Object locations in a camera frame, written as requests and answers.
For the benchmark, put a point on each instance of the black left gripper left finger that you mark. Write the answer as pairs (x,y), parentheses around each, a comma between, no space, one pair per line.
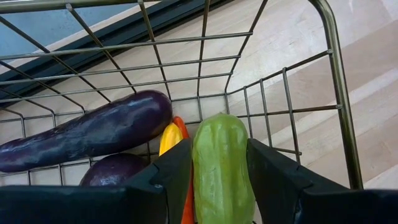
(93,205)

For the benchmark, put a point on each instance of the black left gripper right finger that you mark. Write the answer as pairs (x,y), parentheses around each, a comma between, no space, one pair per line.
(295,199)

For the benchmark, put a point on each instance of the small round purple vegetable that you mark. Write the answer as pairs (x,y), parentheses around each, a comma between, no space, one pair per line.
(112,171)

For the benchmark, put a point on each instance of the long purple eggplant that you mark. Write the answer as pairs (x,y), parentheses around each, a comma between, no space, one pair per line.
(93,133)

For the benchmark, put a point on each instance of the light green squash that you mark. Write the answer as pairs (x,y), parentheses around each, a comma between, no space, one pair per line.
(220,174)

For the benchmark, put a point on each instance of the small yellow chili pepper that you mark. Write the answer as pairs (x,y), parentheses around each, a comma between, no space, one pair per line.
(169,138)

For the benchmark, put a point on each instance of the orange carrot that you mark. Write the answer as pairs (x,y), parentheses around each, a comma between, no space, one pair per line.
(181,126)

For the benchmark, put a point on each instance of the black metal table frame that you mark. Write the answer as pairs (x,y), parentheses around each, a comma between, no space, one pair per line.
(177,17)

